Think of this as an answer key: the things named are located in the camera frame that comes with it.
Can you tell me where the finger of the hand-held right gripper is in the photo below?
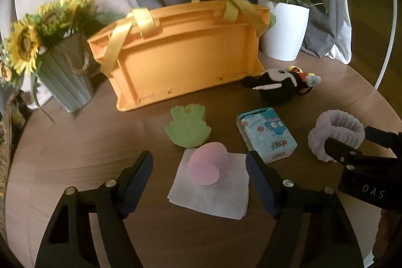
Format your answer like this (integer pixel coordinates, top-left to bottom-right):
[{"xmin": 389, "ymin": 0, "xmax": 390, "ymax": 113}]
[
  {"xmin": 324, "ymin": 137, "xmax": 367, "ymax": 167},
  {"xmin": 364, "ymin": 127, "xmax": 402, "ymax": 159}
]

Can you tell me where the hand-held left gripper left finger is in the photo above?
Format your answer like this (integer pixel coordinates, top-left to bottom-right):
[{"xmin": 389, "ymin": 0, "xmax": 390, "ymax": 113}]
[{"xmin": 34, "ymin": 150, "xmax": 154, "ymax": 268}]

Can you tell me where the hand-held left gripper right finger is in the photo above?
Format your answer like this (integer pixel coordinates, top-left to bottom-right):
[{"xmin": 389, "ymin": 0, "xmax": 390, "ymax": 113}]
[{"xmin": 246, "ymin": 150, "xmax": 365, "ymax": 268}]

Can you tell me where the lavender fluffy headband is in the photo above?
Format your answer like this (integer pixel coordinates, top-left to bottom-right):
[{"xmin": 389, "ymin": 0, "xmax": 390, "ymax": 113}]
[{"xmin": 307, "ymin": 110, "xmax": 365, "ymax": 163}]

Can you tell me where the white napkin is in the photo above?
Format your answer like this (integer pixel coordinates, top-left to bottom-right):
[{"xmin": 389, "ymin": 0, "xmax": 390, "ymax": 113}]
[{"xmin": 167, "ymin": 149, "xmax": 250, "ymax": 220}]

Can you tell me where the blue cartoon tissue pack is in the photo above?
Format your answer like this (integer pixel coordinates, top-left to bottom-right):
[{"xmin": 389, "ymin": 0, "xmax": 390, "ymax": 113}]
[{"xmin": 236, "ymin": 107, "xmax": 298, "ymax": 164}]

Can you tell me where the pink egg-shaped sponge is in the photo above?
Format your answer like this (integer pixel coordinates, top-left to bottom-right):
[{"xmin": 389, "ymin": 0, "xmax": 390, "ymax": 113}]
[{"xmin": 187, "ymin": 142, "xmax": 228, "ymax": 186}]

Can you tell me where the green frog-shaped sponge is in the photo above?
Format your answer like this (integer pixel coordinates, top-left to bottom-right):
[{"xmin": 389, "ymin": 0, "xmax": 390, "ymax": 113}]
[{"xmin": 165, "ymin": 103, "xmax": 212, "ymax": 149}]

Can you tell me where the black mouse plush toy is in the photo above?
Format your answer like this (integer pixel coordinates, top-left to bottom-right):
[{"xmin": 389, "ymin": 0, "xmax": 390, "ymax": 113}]
[{"xmin": 241, "ymin": 65, "xmax": 322, "ymax": 105}]

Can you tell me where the orange basket with yellow ribbons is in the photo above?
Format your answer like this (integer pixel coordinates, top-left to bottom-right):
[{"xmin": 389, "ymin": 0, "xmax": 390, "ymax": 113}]
[{"xmin": 87, "ymin": 0, "xmax": 277, "ymax": 113}]

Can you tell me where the grey-green ribbed flower pot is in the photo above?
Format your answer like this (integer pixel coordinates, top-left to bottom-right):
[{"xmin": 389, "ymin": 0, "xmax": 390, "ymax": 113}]
[{"xmin": 34, "ymin": 34, "xmax": 96, "ymax": 113}]

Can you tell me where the white ribbed plant pot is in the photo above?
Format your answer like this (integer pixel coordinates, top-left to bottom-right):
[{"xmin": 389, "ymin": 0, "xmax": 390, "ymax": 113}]
[{"xmin": 258, "ymin": 0, "xmax": 310, "ymax": 61}]

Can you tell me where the woven wicker basket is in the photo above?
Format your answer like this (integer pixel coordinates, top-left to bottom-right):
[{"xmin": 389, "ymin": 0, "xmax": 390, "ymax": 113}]
[{"xmin": 0, "ymin": 92, "xmax": 26, "ymax": 193}]

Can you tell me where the artificial sunflower bouquet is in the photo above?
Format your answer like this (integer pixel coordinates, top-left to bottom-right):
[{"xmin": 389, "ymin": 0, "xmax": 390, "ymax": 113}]
[{"xmin": 0, "ymin": 0, "xmax": 101, "ymax": 89}]

